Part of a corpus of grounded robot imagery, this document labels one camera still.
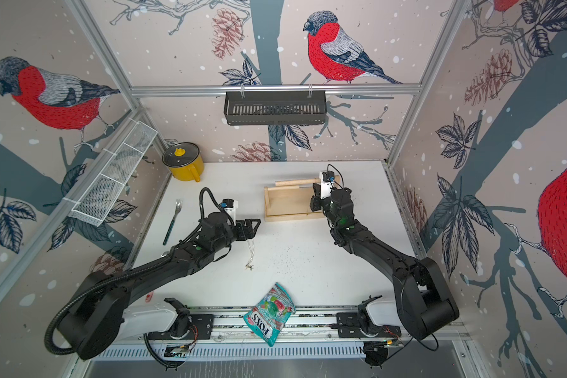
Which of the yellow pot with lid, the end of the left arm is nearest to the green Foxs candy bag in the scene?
the end of the left arm

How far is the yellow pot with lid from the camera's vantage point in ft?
3.56

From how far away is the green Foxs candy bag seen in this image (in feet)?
2.34

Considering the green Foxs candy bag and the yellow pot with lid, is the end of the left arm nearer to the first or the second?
the green Foxs candy bag

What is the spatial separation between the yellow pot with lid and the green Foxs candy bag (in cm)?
65

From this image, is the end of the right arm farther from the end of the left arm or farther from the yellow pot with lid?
the yellow pot with lid

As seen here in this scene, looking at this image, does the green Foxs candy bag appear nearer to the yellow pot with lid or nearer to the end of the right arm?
the end of the right arm
